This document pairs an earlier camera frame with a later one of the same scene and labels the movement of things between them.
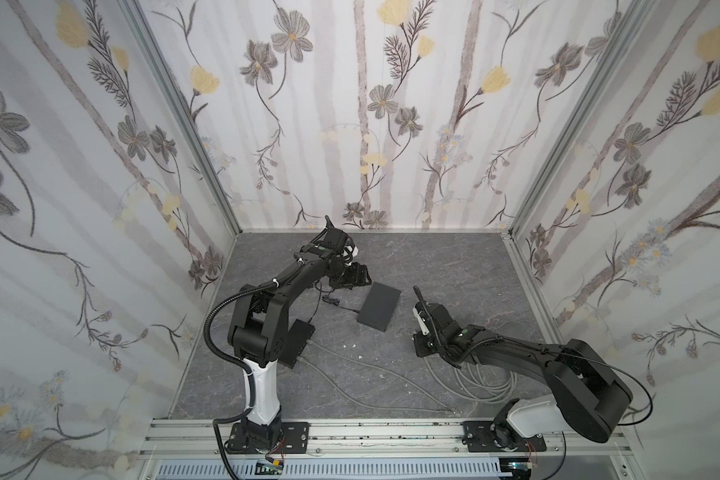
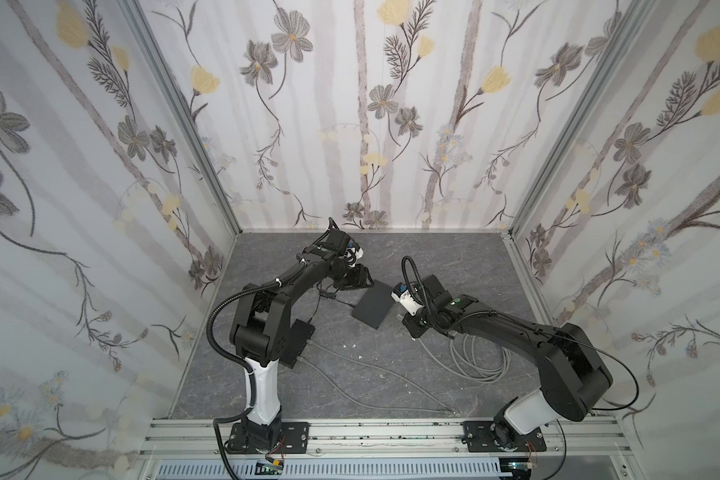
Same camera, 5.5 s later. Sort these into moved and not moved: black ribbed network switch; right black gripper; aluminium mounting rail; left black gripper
Moved: right black gripper
Not moved: left black gripper; aluminium mounting rail; black ribbed network switch
